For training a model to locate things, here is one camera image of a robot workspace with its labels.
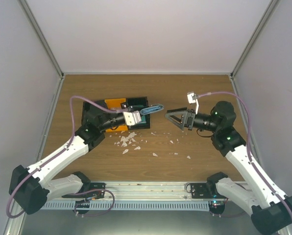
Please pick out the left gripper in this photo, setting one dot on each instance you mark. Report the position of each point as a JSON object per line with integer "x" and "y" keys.
{"x": 120, "y": 119}

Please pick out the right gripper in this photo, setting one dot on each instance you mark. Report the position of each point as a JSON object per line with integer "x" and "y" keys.
{"x": 187, "y": 119}

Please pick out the blue leather card holder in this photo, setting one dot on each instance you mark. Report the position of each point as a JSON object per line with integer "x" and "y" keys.
{"x": 151, "y": 109}

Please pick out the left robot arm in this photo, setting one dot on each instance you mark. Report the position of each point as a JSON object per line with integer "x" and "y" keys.
{"x": 31, "y": 187}

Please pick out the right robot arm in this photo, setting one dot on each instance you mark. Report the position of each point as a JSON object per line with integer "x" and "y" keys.
{"x": 269, "y": 208}

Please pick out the teal card stack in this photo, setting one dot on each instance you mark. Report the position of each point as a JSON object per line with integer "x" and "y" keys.
{"x": 143, "y": 116}

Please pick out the black bin with teal cards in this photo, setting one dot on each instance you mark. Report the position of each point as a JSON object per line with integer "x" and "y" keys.
{"x": 131, "y": 102}

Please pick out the yellow bin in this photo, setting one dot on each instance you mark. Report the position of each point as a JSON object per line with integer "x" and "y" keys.
{"x": 116, "y": 104}

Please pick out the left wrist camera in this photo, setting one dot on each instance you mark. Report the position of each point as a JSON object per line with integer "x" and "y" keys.
{"x": 131, "y": 118}

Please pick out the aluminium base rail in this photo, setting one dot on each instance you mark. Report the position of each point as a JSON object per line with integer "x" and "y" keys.
{"x": 152, "y": 191}

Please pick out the white perforated cable duct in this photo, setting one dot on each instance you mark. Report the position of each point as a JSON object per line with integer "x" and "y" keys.
{"x": 129, "y": 205}

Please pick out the right aluminium frame post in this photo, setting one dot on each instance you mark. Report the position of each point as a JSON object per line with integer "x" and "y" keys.
{"x": 254, "y": 36}

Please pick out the aluminium frame post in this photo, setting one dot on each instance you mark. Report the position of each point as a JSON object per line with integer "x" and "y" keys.
{"x": 254, "y": 36}
{"x": 33, "y": 22}

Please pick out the left aluminium frame post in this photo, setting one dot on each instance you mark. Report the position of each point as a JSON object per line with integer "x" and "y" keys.
{"x": 33, "y": 22}

